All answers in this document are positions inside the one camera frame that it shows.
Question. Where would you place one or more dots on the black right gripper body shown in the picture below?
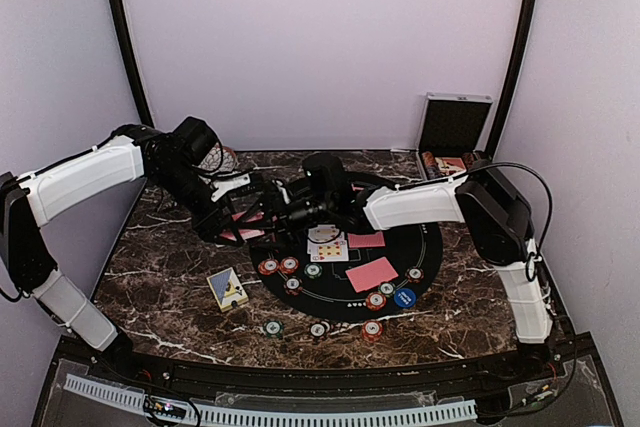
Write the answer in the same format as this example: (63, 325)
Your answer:
(286, 212)

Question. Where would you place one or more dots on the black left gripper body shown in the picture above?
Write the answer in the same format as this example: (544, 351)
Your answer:
(211, 226)

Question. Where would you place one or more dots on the red playing card deck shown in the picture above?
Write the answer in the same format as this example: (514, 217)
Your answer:
(245, 234)

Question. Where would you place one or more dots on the face-up hearts card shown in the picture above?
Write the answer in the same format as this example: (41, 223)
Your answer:
(335, 251)

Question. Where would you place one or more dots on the red card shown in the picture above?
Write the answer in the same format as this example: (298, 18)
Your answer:
(363, 241)

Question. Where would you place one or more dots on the red card mat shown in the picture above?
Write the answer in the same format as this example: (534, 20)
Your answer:
(370, 275)

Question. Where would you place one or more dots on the green poker chip stack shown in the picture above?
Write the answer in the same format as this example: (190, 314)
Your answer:
(273, 329)

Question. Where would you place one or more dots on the brown poker chip stack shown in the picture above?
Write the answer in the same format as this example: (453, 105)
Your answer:
(319, 330)

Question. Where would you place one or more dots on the blue small blind button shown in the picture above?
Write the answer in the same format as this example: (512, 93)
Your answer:
(405, 298)

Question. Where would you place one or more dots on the red poker chip stack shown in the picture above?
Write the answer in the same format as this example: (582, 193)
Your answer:
(372, 330)

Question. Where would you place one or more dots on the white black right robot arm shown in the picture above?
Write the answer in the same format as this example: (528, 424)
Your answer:
(497, 218)

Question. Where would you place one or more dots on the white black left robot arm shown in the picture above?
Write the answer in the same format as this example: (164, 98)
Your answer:
(30, 202)

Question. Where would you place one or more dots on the floral patterned ceramic bowl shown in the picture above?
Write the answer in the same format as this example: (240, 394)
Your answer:
(219, 160)

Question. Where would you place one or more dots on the round black poker mat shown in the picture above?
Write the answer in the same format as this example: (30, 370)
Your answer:
(331, 296)

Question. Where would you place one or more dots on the aluminium poker chip case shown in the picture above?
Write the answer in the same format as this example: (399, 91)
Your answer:
(449, 132)

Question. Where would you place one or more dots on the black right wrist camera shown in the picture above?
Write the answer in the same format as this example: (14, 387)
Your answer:
(327, 179)

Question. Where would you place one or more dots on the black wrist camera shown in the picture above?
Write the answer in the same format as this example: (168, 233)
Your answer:
(195, 139)
(327, 179)

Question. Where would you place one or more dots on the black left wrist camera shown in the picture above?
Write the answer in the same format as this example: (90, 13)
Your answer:
(195, 139)

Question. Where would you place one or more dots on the black front table rail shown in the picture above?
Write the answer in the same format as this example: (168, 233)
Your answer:
(486, 376)

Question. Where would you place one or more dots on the white slotted cable duct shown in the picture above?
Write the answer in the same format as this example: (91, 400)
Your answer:
(167, 410)

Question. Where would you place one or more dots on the left black frame post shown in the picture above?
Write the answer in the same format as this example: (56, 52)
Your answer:
(130, 62)

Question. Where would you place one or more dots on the black frame post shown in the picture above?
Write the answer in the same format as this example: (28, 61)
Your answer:
(130, 62)
(516, 59)

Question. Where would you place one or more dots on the right black frame post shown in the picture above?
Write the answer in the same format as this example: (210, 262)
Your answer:
(516, 59)

